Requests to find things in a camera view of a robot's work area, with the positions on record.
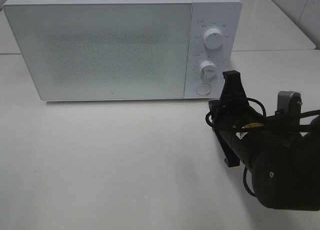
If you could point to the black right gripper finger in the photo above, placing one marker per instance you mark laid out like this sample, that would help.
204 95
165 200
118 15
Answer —
233 87

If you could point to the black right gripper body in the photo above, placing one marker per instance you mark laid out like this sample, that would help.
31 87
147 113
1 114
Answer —
223 116

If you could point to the round white door button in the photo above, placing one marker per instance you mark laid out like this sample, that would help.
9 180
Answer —
203 89

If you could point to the white timer knob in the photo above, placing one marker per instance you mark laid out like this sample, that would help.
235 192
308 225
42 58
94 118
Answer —
208 69

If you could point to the white microwave door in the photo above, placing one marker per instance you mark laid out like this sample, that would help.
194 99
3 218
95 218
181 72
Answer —
104 52

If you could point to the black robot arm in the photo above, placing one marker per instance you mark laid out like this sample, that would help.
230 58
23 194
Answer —
281 152

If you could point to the upper white power knob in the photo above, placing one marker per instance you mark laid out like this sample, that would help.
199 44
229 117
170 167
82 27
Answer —
213 37

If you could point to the white microwave oven body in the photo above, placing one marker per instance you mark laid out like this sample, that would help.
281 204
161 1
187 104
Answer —
204 14

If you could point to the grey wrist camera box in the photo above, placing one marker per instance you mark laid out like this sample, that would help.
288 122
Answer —
289 105

